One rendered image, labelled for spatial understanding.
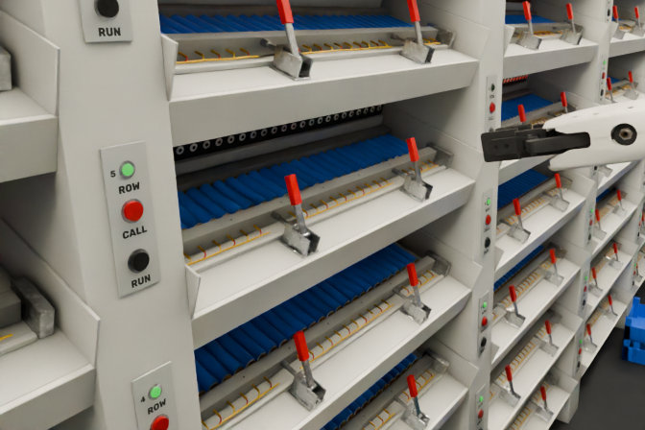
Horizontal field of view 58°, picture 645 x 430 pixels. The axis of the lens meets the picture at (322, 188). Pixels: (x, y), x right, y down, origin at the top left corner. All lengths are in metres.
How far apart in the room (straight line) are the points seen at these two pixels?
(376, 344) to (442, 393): 0.29
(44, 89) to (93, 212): 0.10
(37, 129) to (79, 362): 0.19
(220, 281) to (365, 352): 0.32
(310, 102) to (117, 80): 0.24
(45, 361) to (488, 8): 0.80
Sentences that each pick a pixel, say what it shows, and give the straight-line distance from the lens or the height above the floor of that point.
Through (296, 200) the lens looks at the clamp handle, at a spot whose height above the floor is 0.97.
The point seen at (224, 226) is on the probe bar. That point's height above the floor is 0.95.
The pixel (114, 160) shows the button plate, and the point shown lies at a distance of 0.48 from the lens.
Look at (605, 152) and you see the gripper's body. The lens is 0.58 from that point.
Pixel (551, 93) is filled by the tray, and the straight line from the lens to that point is 1.69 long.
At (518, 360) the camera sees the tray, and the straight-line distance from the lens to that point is 1.63.
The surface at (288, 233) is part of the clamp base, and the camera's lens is 0.68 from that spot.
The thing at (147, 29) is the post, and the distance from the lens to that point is 0.50.
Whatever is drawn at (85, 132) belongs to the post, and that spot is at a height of 1.09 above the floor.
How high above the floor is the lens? 1.15
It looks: 15 degrees down
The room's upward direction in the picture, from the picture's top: 2 degrees counter-clockwise
